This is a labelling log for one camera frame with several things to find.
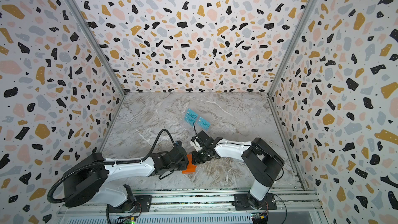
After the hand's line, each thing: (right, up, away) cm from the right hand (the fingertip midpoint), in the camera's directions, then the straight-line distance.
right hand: (191, 160), depth 84 cm
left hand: (0, -1, 0) cm, 1 cm away
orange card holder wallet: (0, -4, -1) cm, 4 cm away
